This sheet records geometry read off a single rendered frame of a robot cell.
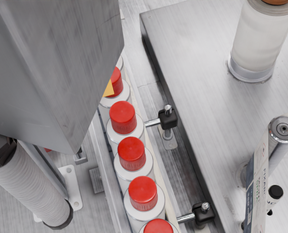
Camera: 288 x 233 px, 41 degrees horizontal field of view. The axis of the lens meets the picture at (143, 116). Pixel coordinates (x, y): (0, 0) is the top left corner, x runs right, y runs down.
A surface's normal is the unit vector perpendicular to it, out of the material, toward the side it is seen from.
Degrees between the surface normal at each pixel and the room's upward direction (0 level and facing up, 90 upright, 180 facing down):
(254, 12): 92
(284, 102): 0
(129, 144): 3
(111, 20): 90
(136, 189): 2
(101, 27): 90
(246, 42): 90
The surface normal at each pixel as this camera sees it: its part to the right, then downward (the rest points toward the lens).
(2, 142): -0.04, -0.47
